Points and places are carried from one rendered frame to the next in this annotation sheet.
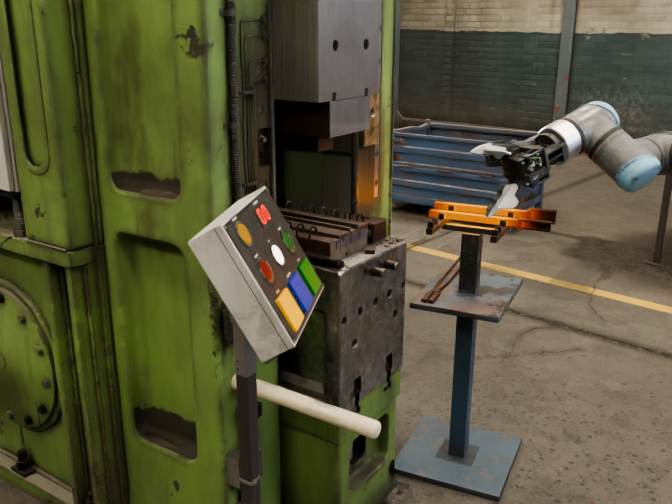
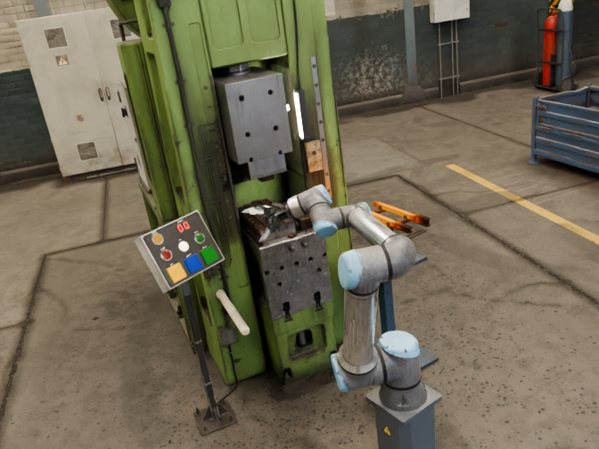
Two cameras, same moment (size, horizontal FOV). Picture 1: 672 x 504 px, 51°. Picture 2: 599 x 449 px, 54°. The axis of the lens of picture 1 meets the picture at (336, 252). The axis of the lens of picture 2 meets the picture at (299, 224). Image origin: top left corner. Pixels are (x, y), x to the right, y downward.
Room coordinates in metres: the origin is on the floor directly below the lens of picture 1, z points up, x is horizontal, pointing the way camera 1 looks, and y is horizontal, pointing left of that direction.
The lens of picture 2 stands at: (-0.31, -1.83, 2.21)
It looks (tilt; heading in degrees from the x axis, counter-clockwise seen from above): 23 degrees down; 36
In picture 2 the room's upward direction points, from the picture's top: 8 degrees counter-clockwise
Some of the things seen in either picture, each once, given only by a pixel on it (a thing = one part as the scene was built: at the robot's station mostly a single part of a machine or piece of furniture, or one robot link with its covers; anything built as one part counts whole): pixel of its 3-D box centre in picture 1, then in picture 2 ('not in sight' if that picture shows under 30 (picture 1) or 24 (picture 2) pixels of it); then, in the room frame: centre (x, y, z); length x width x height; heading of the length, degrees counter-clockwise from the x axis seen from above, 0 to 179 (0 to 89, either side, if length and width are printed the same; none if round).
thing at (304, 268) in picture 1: (307, 277); (209, 255); (1.52, 0.06, 1.01); 0.07 x 0.05 x 0.07; 171
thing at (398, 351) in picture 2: not in sight; (397, 357); (1.39, -0.97, 0.79); 0.17 x 0.15 x 0.18; 134
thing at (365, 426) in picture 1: (304, 404); (233, 312); (1.62, 0.08, 0.62); 0.44 x 0.05 x 0.05; 56
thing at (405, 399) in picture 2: not in sight; (402, 385); (1.40, -0.98, 0.65); 0.19 x 0.19 x 0.10
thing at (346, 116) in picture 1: (289, 111); (254, 158); (2.07, 0.14, 1.32); 0.42 x 0.20 x 0.10; 56
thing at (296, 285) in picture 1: (298, 292); (192, 264); (1.42, 0.08, 1.01); 0.07 x 0.05 x 0.07; 171
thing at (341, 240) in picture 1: (291, 230); (264, 218); (2.07, 0.14, 0.96); 0.42 x 0.20 x 0.09; 56
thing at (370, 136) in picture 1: (369, 118); (314, 156); (2.29, -0.11, 1.27); 0.09 x 0.02 x 0.17; 146
